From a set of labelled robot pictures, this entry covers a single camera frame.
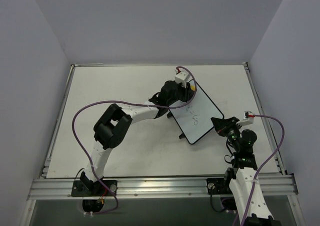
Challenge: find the small black-framed whiteboard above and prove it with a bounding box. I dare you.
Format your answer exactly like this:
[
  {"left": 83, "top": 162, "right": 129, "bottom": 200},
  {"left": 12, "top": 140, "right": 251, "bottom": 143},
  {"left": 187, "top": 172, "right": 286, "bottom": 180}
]
[{"left": 167, "top": 80, "right": 225, "bottom": 145}]

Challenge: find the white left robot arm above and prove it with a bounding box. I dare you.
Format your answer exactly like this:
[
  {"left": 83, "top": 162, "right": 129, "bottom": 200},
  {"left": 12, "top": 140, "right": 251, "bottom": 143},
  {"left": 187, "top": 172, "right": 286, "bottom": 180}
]
[{"left": 80, "top": 80, "right": 197, "bottom": 196}]

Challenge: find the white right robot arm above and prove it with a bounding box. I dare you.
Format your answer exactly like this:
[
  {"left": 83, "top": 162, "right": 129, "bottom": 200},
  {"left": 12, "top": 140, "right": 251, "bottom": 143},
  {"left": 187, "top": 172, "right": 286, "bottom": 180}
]
[{"left": 211, "top": 111, "right": 281, "bottom": 226}]

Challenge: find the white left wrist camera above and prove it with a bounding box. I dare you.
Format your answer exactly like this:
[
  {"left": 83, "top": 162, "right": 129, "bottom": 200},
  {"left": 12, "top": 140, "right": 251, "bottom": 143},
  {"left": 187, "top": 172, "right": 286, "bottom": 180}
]
[{"left": 174, "top": 71, "right": 190, "bottom": 87}]

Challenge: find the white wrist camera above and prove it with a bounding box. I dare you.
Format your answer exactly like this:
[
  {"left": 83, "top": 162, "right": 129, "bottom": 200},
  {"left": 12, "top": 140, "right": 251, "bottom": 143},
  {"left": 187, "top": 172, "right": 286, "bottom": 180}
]
[
  {"left": 174, "top": 71, "right": 190, "bottom": 87},
  {"left": 237, "top": 111, "right": 254, "bottom": 127}
]

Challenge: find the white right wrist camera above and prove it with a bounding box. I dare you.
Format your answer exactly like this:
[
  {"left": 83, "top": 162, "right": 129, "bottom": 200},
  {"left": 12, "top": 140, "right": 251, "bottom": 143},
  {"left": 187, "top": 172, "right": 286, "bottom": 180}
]
[{"left": 237, "top": 111, "right": 254, "bottom": 127}]

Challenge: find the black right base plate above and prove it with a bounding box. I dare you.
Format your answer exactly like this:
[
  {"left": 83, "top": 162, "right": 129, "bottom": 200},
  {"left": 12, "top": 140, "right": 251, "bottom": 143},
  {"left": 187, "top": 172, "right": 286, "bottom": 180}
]
[{"left": 206, "top": 178, "right": 232, "bottom": 195}]

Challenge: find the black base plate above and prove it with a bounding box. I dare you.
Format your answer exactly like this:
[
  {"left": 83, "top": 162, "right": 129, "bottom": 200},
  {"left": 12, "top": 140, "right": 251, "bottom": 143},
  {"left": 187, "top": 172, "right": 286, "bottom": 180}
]
[
  {"left": 70, "top": 180, "right": 118, "bottom": 197},
  {"left": 206, "top": 178, "right": 232, "bottom": 195}
]

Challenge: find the aluminium front rail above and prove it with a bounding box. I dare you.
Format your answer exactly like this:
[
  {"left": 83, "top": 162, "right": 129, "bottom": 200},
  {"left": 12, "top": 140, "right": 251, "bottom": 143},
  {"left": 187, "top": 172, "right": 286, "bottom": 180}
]
[{"left": 27, "top": 174, "right": 298, "bottom": 200}]

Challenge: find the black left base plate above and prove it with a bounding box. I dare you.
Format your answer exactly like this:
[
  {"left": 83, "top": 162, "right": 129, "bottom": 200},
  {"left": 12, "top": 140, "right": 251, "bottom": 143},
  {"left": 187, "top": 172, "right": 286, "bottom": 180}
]
[{"left": 70, "top": 180, "right": 118, "bottom": 197}]

